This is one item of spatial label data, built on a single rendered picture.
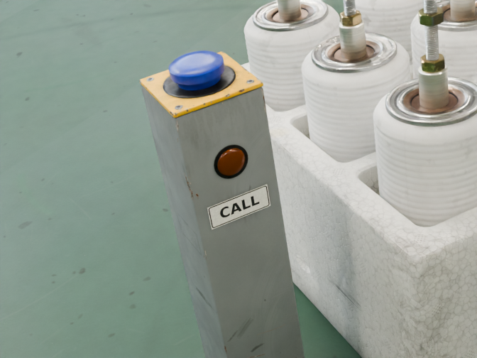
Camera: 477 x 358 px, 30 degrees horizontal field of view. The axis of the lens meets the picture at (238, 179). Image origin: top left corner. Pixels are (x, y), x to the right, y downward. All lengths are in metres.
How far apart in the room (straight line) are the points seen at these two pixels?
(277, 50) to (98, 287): 0.33
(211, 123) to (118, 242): 0.45
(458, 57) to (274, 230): 0.25
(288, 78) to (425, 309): 0.29
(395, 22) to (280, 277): 0.32
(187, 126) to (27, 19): 1.18
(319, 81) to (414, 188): 0.14
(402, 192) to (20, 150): 0.72
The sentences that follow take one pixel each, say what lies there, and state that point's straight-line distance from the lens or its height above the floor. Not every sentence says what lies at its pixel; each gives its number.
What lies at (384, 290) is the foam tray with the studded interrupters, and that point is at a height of 0.12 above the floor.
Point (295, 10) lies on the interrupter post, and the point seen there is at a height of 0.26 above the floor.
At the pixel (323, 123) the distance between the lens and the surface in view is 0.80.
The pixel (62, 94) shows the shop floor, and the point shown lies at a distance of 1.43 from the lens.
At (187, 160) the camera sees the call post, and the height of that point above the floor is 0.28.
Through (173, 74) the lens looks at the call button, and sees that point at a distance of 0.64.
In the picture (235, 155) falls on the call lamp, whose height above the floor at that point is 0.27.
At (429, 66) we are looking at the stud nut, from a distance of 0.69.
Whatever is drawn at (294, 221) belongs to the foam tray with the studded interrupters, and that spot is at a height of 0.10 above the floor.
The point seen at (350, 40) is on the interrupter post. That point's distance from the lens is 0.79.
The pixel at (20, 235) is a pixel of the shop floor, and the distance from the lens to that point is 1.12.
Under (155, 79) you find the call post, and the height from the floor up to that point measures 0.31.
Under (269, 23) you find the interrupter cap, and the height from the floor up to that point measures 0.25.
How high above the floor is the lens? 0.60
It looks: 32 degrees down
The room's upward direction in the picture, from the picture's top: 10 degrees counter-clockwise
